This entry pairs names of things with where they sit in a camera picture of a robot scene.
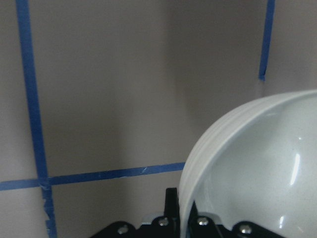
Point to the white ceramic bowl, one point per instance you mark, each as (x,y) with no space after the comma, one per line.
(257,163)

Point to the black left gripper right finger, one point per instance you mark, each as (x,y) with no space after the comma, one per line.
(193,212)

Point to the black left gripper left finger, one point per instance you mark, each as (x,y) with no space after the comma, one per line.
(171,204)

